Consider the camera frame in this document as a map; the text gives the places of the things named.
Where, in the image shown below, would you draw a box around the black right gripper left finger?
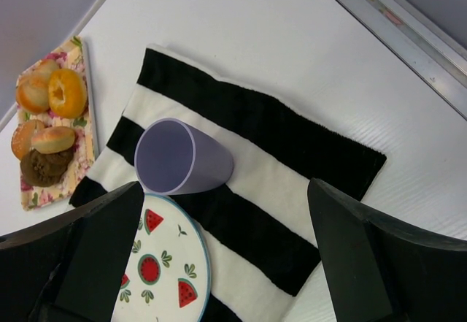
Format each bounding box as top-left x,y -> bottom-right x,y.
1,182 -> 144,321

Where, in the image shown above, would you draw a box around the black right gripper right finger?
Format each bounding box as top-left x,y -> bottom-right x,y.
307,179 -> 466,321

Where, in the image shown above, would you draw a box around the small pale bread roll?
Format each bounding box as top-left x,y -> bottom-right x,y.
31,126 -> 76,154

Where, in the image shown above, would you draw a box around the round golden bread roll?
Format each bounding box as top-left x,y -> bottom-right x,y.
15,59 -> 59,115

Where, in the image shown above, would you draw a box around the watermelon pattern plate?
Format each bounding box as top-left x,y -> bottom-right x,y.
112,193 -> 211,321

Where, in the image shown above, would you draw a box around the black white striped cloth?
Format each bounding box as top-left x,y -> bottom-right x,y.
70,47 -> 386,321

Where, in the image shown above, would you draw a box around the sesame burger bun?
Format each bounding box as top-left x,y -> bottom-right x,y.
11,119 -> 45,160

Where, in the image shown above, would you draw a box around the lilac plastic cup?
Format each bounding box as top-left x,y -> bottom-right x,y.
134,118 -> 234,196

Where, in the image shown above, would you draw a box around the orange glazed donut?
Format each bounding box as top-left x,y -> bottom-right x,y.
48,68 -> 88,119

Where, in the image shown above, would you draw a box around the floral rectangular tray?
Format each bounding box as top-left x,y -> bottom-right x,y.
16,36 -> 99,211

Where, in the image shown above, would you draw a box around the aluminium table edge rail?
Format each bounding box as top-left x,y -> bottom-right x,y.
334,0 -> 466,118

